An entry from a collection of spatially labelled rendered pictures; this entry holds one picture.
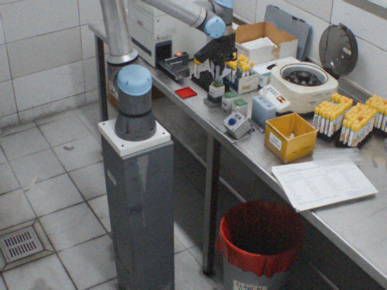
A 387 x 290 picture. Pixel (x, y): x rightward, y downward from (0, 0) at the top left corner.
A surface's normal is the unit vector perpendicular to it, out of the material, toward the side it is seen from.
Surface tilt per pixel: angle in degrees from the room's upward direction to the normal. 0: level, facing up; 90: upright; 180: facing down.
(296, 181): 1
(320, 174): 1
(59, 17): 90
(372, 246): 0
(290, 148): 90
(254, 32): 88
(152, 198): 90
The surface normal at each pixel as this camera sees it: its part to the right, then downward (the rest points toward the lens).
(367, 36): -0.85, 0.29
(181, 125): 0.02, -0.82
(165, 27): 0.53, 0.50
